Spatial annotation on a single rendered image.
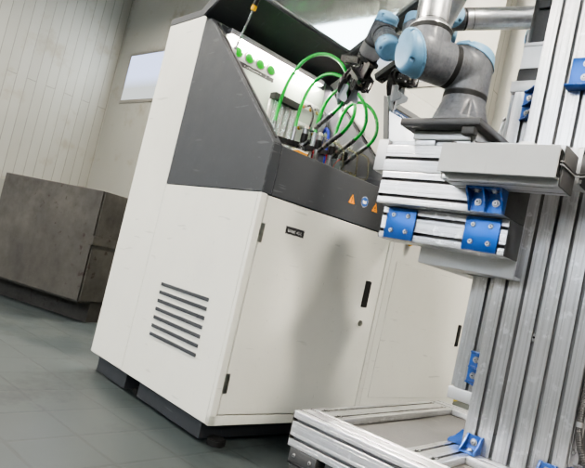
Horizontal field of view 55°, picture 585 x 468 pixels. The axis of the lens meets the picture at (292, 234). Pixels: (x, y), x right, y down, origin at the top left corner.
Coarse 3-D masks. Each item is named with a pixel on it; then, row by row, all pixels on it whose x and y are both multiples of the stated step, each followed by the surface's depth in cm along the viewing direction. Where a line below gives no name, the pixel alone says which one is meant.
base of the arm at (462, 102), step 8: (456, 88) 146; (464, 88) 145; (448, 96) 147; (456, 96) 145; (464, 96) 145; (472, 96) 144; (480, 96) 145; (440, 104) 149; (448, 104) 146; (456, 104) 144; (464, 104) 144; (472, 104) 144; (480, 104) 145; (440, 112) 146; (448, 112) 144; (456, 112) 143; (464, 112) 143; (472, 112) 144; (480, 112) 144
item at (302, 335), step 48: (288, 240) 180; (336, 240) 195; (384, 240) 214; (288, 288) 182; (336, 288) 198; (240, 336) 171; (288, 336) 185; (336, 336) 201; (240, 384) 173; (288, 384) 187; (336, 384) 204
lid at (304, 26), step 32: (224, 0) 210; (288, 0) 216; (320, 0) 219; (352, 0) 221; (384, 0) 223; (416, 0) 226; (256, 32) 227; (288, 32) 229; (320, 32) 234; (352, 32) 237; (320, 64) 249; (352, 64) 252
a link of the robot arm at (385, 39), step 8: (376, 32) 178; (384, 32) 175; (392, 32) 175; (376, 40) 176; (384, 40) 172; (392, 40) 172; (376, 48) 176; (384, 48) 173; (392, 48) 173; (384, 56) 175; (392, 56) 175
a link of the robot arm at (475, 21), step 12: (468, 12) 187; (480, 12) 187; (492, 12) 187; (504, 12) 187; (516, 12) 187; (528, 12) 187; (456, 24) 186; (468, 24) 188; (480, 24) 188; (492, 24) 188; (504, 24) 188; (516, 24) 188; (528, 24) 188
